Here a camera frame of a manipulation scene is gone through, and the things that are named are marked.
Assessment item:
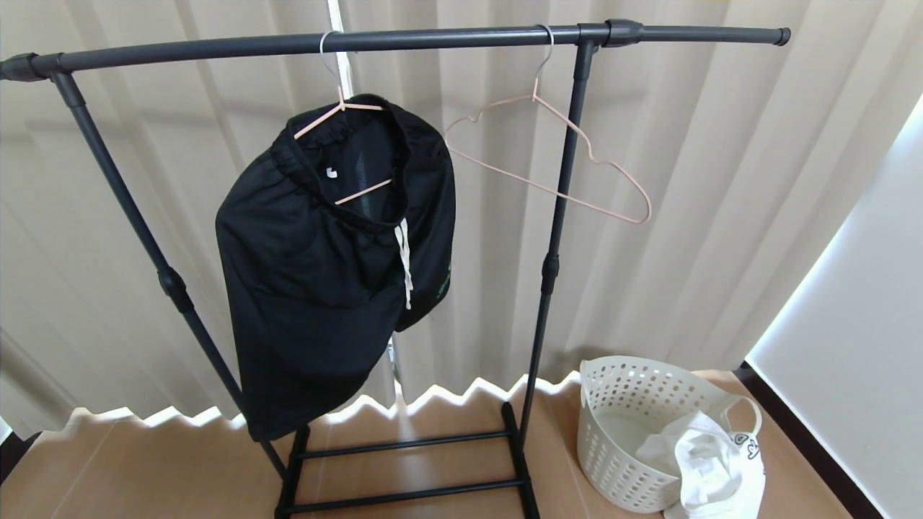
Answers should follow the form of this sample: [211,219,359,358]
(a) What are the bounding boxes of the black shorts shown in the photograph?
[215,92,457,442]

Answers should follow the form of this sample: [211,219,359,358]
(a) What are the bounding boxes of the pink clothes hanger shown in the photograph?
[294,30,395,208]
[443,25,652,226]

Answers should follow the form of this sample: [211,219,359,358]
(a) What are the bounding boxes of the white laundry basket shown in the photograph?
[577,355,763,514]

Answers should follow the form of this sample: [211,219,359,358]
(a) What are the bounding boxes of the black clothes rack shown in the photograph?
[0,18,792,519]

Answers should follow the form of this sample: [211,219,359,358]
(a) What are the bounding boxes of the beige curtain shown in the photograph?
[0,0,923,440]

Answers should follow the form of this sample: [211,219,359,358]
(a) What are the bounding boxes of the white printed garment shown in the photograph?
[635,409,767,519]

